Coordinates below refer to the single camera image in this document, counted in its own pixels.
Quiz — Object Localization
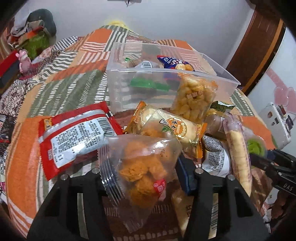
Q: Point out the green jelly cup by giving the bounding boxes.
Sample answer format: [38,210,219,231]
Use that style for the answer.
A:
[245,133,267,157]

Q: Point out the purple label rice cracker pack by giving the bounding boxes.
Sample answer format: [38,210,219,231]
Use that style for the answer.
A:
[223,113,252,197]

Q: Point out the red snack packet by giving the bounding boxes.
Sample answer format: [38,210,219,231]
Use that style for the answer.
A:
[38,101,123,181]

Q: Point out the green seaweed snack packet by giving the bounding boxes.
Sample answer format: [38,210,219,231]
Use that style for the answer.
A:
[210,101,235,113]

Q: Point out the clear bag fried snacks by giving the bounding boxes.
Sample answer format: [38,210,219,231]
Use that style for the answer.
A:
[97,134,182,232]

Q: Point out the puffed corn snack pack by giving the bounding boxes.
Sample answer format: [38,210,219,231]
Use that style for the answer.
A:
[171,73,218,124]

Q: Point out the orange label rice cracker pack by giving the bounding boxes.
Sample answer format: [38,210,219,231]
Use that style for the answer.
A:
[125,101,207,159]

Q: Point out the clear plastic storage bin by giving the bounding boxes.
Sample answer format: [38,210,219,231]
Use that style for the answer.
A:
[106,42,240,113]

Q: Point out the blue biscuit bag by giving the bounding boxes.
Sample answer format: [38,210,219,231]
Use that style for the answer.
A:
[157,55,195,71]

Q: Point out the green candy stick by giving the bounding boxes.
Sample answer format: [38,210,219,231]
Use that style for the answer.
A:
[129,77,170,91]

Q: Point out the pale cake block pack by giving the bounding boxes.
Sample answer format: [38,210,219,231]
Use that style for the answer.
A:
[171,188,218,240]

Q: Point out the right hand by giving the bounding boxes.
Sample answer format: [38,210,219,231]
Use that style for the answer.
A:
[271,190,289,219]

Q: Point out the white appliance with stickers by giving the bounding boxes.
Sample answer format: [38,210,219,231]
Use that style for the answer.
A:
[259,102,294,150]

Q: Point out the wooden wardrobe with sliding doors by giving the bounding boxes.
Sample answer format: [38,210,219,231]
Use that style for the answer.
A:
[225,4,296,117]

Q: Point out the brown wooden door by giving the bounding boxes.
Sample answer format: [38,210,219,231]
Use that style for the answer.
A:
[227,6,286,95]

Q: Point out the patchwork bed quilt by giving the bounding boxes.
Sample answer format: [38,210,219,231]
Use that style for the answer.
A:
[1,25,274,240]

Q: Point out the red and black box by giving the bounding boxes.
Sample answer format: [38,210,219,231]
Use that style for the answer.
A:
[1,50,20,89]

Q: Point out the pink rabbit toy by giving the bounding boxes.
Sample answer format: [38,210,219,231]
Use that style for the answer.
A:
[16,50,32,74]

